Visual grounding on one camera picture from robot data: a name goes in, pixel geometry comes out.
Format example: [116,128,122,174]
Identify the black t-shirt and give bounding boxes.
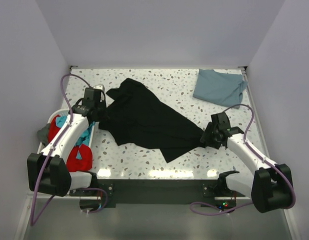
[98,78,205,163]

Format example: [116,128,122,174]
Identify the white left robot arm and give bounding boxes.
[27,84,107,197]

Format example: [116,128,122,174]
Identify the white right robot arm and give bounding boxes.
[200,112,296,213]

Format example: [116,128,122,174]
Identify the turquoise t-shirt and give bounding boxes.
[52,114,94,162]

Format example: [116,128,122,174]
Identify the folded grey-blue t-shirt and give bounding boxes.
[192,69,248,107]

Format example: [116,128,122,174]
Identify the dark grey t-shirt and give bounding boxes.
[36,123,51,146]

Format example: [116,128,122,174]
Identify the red t-shirt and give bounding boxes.
[48,115,95,172]

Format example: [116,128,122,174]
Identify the white laundry basket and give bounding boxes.
[35,107,97,180]

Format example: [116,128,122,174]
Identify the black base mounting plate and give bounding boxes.
[69,178,248,208]

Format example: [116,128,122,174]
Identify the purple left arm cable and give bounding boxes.
[30,73,109,226]

